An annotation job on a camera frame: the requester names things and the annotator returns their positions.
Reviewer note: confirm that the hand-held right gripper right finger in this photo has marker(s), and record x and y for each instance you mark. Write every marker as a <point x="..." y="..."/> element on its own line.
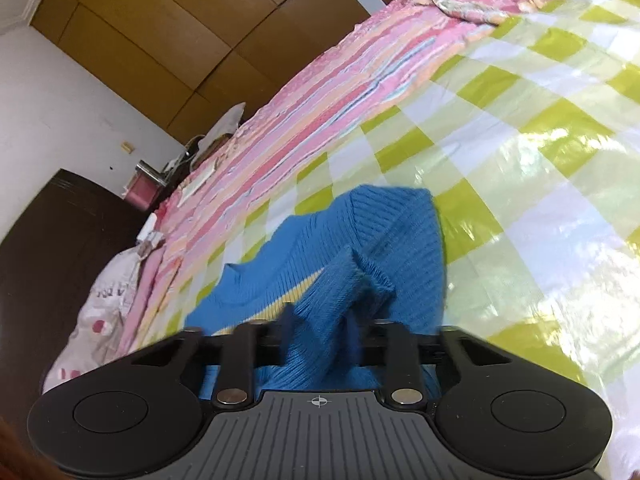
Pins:
<point x="356" y="337"/>

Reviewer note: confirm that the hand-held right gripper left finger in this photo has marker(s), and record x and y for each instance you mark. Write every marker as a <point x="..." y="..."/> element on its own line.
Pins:
<point x="288" y="332"/>

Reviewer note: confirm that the blue knitted striped sweater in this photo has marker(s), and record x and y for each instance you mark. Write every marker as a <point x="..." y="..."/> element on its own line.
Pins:
<point x="390" y="240"/>

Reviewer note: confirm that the pink folded blanket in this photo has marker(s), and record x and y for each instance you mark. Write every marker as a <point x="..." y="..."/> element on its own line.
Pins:
<point x="150" y="285"/>

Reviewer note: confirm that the white paper sheet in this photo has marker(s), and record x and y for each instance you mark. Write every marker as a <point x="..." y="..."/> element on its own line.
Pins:
<point x="197" y="186"/>

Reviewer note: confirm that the white pillow with pink dots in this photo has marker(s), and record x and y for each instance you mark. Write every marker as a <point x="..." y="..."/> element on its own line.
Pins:
<point x="90" y="330"/>

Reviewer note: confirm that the pink storage box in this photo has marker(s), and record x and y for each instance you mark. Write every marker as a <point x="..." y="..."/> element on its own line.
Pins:
<point x="141" y="190"/>

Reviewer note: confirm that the metal thermos flask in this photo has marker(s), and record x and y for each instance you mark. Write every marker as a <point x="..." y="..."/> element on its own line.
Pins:
<point x="152" y="172"/>

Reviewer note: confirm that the beige cloth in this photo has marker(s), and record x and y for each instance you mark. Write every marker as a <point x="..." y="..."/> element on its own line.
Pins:
<point x="227" y="122"/>

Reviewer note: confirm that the pink striped bed sheet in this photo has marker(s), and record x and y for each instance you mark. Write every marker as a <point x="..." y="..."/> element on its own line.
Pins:
<point x="325" y="105"/>

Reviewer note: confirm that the dark wooden headboard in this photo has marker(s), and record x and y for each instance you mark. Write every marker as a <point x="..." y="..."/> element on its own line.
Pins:
<point x="45" y="260"/>

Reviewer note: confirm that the wooden wardrobe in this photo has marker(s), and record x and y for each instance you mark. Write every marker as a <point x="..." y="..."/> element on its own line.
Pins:
<point x="175" y="35"/>

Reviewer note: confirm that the floral cloth strip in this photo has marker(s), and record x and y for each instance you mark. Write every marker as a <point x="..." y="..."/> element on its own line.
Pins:
<point x="470" y="7"/>

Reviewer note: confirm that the wall switch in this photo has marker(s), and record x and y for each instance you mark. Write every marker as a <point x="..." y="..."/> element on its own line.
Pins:
<point x="128" y="147"/>

